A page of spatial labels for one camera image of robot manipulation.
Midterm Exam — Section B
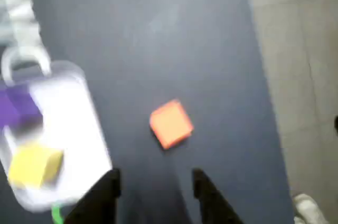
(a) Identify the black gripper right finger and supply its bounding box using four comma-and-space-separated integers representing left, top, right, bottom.
192, 168, 244, 224

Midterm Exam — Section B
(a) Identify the purple foam block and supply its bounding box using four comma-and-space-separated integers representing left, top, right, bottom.
0, 86, 44, 130

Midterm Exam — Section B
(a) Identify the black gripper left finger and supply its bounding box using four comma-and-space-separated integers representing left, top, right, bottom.
64, 168, 121, 224

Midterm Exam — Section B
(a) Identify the white plastic tray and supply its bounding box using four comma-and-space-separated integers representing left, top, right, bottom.
0, 60, 114, 213

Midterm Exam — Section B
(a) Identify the white crumpled cloth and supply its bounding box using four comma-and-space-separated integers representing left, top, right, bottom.
292, 193, 328, 224

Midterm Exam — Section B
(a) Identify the orange foam block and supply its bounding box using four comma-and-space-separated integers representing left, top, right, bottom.
149, 99, 195, 150

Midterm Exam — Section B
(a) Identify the dark mat with printed letters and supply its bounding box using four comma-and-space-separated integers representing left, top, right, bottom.
0, 0, 296, 224

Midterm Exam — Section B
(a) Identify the yellow foam block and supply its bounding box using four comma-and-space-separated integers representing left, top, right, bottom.
7, 141, 64, 191

